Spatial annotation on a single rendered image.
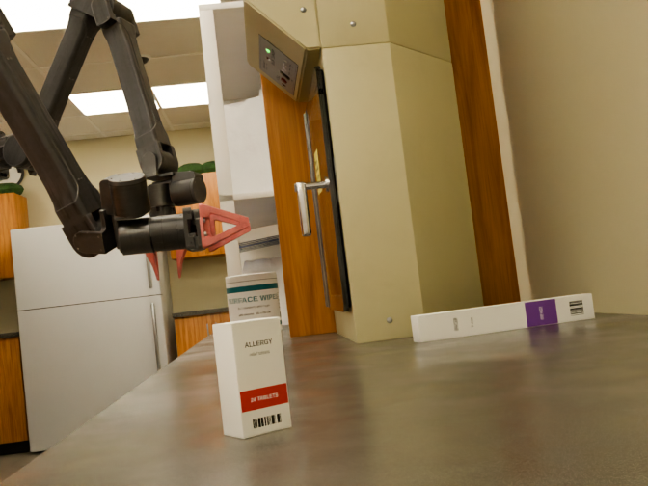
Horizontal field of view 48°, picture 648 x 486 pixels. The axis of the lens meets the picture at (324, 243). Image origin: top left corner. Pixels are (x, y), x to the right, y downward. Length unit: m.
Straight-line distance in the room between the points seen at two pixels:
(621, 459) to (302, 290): 1.19
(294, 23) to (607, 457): 0.96
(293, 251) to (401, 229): 0.40
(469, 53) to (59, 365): 5.07
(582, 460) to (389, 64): 0.92
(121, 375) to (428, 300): 5.10
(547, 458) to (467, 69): 1.32
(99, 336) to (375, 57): 5.15
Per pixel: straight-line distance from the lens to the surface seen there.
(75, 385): 6.23
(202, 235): 1.11
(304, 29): 1.20
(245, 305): 1.79
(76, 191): 1.20
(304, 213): 1.18
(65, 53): 1.83
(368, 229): 1.14
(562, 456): 0.37
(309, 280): 1.50
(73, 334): 6.20
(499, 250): 1.58
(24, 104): 1.21
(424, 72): 1.28
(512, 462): 0.36
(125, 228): 1.17
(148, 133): 1.62
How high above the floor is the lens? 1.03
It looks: 4 degrees up
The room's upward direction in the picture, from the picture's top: 7 degrees counter-clockwise
